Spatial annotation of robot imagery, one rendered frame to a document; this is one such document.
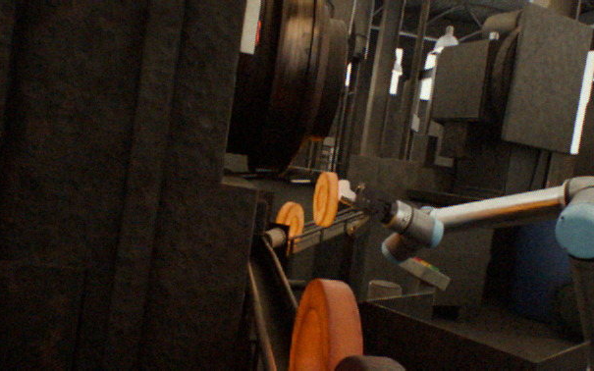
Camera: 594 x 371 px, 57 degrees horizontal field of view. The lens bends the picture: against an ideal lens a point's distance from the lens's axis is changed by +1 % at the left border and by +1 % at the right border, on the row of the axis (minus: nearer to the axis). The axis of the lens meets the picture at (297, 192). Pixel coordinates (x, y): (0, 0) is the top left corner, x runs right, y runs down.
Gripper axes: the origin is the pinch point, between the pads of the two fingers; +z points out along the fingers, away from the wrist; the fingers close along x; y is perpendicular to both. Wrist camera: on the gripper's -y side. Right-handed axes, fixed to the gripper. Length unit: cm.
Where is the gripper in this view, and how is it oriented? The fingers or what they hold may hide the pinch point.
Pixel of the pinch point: (326, 192)
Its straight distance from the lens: 156.6
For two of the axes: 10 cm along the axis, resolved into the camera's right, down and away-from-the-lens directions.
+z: -8.9, -4.1, -1.8
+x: 1.7, 0.6, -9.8
